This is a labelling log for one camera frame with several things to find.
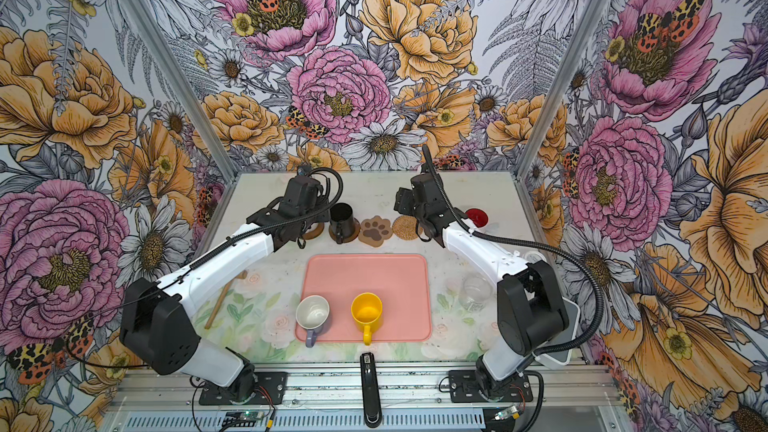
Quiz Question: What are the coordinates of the black mug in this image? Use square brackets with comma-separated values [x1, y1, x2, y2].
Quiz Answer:
[330, 203, 356, 244]

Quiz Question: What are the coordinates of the white paper cup with lid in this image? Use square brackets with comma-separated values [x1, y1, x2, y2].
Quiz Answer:
[523, 250, 546, 263]

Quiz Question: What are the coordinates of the white mug purple handle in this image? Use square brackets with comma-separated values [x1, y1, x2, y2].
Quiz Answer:
[295, 295, 331, 348]

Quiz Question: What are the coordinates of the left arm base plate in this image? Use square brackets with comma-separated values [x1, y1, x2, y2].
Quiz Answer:
[199, 372, 288, 406]

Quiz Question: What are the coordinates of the paw shaped coaster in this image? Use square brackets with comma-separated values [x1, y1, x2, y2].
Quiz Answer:
[358, 215, 393, 248]

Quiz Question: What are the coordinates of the green circuit board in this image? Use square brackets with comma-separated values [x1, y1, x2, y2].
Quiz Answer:
[222, 411, 269, 429]

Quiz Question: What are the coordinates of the dark brown round coaster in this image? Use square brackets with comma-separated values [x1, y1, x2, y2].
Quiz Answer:
[303, 222, 325, 241]

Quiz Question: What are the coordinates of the wooden mallet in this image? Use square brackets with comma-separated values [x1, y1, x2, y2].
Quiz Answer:
[204, 271, 247, 330]

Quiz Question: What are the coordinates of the red interior white mug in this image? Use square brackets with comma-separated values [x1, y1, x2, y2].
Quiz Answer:
[466, 208, 489, 228]

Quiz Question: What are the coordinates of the cork round coaster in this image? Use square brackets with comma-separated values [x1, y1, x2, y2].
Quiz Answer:
[392, 215, 419, 241]

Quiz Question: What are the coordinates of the right black corrugated cable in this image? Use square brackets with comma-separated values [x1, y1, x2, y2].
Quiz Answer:
[419, 143, 606, 432]

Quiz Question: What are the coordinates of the glossy brown round coaster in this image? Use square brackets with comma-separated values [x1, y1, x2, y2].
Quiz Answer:
[329, 218, 360, 244]

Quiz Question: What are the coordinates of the yellow mug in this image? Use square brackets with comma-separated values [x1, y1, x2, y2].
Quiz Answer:
[350, 292, 383, 346]

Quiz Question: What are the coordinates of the clear glass cup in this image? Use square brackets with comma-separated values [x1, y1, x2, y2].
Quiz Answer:
[459, 274, 494, 312]

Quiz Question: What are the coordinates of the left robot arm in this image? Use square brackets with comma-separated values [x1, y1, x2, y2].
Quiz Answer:
[119, 168, 343, 404]

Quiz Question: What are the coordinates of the left black cable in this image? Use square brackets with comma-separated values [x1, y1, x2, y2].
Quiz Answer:
[59, 166, 345, 373]

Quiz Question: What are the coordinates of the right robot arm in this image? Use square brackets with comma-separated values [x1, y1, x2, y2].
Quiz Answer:
[394, 173, 579, 400]

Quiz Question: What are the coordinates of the white tissue box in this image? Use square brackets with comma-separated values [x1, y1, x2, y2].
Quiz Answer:
[536, 296, 581, 370]

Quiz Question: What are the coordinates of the pink tray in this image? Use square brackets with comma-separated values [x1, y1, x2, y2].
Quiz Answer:
[295, 254, 432, 344]

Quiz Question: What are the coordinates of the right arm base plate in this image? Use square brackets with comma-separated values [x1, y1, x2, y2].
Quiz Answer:
[448, 370, 533, 404]

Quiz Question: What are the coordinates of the black center bar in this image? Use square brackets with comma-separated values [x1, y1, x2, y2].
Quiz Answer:
[360, 352, 383, 428]

